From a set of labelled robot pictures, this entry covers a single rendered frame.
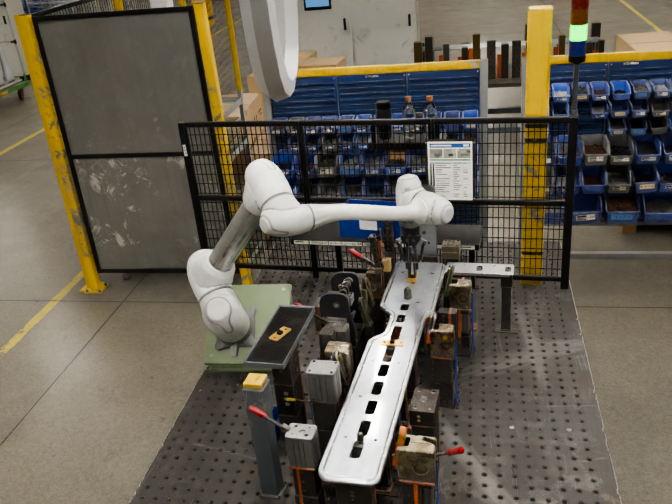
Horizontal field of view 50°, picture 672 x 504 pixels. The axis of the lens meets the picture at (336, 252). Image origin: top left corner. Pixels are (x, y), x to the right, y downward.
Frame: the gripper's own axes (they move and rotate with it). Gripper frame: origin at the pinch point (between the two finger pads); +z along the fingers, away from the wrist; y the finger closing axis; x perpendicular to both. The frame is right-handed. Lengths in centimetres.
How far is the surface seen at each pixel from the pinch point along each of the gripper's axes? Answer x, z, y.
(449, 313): -21.7, 7.3, 17.9
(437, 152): 55, -32, 4
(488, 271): 12.8, 6.5, 30.4
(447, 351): -43.2, 10.5, 19.6
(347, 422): -93, 6, -6
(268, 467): -99, 23, -32
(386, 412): -86, 6, 5
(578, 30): 53, -85, 63
